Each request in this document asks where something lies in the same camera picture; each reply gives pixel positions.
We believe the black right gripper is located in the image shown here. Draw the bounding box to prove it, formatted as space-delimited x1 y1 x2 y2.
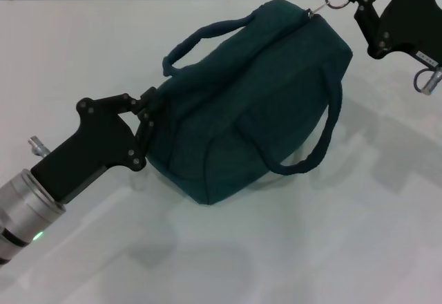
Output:
340 0 442 68

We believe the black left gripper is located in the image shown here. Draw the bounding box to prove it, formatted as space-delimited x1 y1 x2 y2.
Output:
30 87 167 204

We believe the dark teal lunch bag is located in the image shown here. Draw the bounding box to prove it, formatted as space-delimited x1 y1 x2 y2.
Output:
162 0 354 205

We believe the left wrist metal connector plug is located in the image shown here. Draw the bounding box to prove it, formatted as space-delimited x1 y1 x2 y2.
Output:
28 137 51 157

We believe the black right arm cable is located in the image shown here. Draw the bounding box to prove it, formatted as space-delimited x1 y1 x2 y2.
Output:
413 68 432 93

